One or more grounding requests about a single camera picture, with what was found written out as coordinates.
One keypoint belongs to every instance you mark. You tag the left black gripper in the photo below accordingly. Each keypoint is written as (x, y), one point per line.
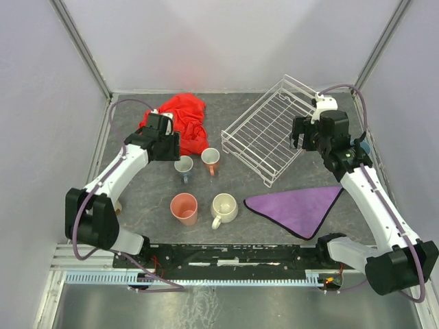
(170, 147)

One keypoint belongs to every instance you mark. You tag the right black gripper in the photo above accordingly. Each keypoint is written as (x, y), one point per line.
(302, 133)

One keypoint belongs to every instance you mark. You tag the light blue ceramic mug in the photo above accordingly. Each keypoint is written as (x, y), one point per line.
(184, 167)

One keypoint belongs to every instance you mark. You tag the salmon pink ceramic mug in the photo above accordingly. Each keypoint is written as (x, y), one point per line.
(211, 158)

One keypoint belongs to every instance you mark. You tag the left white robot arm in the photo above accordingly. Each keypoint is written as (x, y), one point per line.
(91, 212)

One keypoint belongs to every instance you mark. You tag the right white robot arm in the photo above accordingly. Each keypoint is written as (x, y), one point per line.
(400, 259)

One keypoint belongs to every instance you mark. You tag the beige cup behind arm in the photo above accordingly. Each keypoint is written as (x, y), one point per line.
(118, 208)

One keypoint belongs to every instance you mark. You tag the blue plastic cup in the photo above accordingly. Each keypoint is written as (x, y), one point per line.
(365, 146)

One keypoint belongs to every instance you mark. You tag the red crumpled cloth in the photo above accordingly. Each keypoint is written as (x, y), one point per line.
(189, 114)

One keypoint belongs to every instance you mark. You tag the pink plastic tumbler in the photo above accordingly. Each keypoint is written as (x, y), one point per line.
(184, 207)

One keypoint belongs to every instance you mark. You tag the purple microfiber cloth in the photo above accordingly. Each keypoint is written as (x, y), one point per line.
(300, 212)

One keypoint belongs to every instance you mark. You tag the cream ceramic mug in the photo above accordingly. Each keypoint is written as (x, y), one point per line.
(224, 209)

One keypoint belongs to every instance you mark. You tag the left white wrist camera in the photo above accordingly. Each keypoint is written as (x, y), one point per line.
(164, 122)

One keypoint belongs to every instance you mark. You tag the white wire dish rack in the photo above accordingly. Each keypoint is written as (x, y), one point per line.
(259, 137)

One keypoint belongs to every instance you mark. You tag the black mounting base plate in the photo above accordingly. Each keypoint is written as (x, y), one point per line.
(236, 262)

